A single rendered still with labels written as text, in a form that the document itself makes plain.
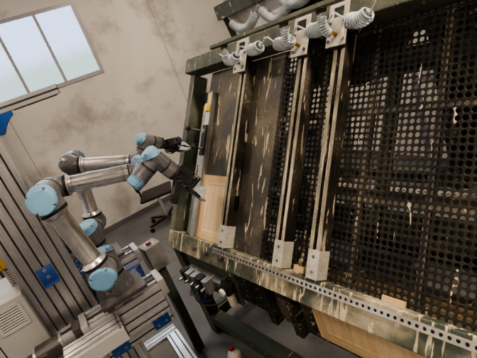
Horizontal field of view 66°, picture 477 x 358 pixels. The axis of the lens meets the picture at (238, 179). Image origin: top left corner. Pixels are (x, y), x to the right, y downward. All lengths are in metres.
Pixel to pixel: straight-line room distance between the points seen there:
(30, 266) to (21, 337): 0.32
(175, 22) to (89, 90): 1.69
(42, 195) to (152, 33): 4.71
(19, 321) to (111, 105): 4.17
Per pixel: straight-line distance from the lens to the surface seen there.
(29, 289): 2.07
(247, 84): 2.17
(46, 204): 1.63
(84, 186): 1.76
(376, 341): 2.05
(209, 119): 2.44
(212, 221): 2.29
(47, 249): 2.00
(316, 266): 1.63
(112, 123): 5.81
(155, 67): 6.02
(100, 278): 1.73
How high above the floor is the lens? 1.92
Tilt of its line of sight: 19 degrees down
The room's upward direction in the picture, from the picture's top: 21 degrees counter-clockwise
